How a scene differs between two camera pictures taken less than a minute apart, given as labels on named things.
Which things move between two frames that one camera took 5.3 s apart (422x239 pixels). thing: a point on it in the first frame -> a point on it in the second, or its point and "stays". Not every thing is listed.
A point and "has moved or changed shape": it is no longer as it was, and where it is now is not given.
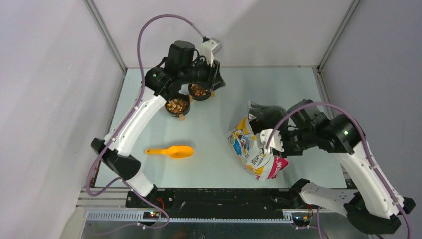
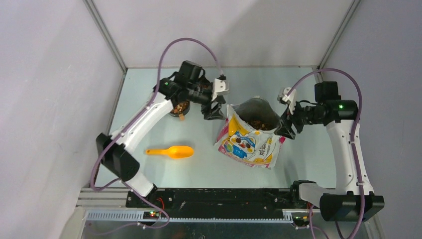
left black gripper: (217, 81) -> (214, 113)
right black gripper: (286, 151) -> (287, 119)
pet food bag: (244, 141) has moved or changed shape
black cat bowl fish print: (178, 105) stays
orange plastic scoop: (178, 152) stays
